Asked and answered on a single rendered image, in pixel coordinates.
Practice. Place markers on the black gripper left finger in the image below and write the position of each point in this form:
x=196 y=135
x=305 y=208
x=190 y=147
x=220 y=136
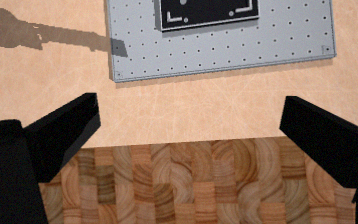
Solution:
x=44 y=147

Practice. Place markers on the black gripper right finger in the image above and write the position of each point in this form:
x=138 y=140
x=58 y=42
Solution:
x=331 y=141

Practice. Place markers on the grey perforated base plate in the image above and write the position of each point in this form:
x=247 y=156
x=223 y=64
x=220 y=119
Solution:
x=287 y=31

